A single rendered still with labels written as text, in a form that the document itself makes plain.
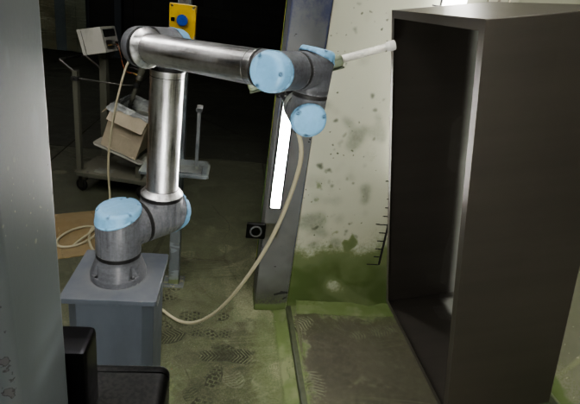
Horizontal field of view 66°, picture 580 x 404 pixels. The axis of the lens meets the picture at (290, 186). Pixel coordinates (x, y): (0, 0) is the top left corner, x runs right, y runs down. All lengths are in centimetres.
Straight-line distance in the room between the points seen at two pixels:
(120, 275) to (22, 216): 147
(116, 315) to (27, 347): 147
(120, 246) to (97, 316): 25
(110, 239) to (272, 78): 85
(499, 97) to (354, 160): 123
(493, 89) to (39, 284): 103
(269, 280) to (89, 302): 115
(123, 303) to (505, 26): 135
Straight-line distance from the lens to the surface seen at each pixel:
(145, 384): 29
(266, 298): 257
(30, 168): 18
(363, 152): 225
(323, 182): 226
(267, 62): 100
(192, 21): 222
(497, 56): 111
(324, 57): 111
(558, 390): 247
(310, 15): 208
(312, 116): 112
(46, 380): 23
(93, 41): 389
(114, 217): 155
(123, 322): 168
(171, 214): 166
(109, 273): 164
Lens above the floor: 160
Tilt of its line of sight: 22 degrees down
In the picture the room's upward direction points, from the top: 8 degrees clockwise
